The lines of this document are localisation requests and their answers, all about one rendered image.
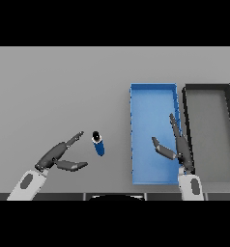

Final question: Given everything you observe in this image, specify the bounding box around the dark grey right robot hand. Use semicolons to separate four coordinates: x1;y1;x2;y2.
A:
151;112;196;175

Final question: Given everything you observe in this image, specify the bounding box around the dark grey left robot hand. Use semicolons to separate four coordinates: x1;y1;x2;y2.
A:
34;130;89;173

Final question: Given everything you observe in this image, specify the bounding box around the blue bin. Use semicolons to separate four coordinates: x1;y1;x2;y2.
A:
129;82;185;186

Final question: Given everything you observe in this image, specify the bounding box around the dark grey bin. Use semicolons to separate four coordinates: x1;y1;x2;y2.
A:
181;83;230;184

